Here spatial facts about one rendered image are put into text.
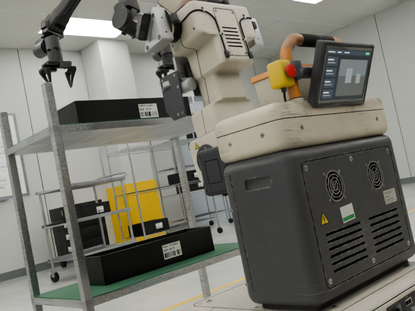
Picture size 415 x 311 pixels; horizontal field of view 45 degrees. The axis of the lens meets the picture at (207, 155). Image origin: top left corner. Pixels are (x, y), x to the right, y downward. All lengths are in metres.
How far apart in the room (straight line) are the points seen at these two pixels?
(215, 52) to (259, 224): 0.61
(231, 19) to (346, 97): 0.52
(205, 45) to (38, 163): 5.60
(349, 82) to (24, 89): 6.17
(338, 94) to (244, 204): 0.40
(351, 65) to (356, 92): 0.09
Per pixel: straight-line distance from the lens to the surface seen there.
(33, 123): 7.22
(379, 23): 9.50
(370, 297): 1.39
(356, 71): 1.49
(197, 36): 1.66
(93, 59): 7.57
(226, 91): 1.69
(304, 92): 1.47
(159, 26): 1.63
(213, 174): 1.52
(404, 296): 1.44
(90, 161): 7.48
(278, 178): 1.26
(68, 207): 1.77
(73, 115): 2.02
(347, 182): 1.42
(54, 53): 2.10
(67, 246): 6.52
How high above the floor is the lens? 0.64
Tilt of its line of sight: 3 degrees up
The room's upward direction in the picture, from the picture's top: 12 degrees counter-clockwise
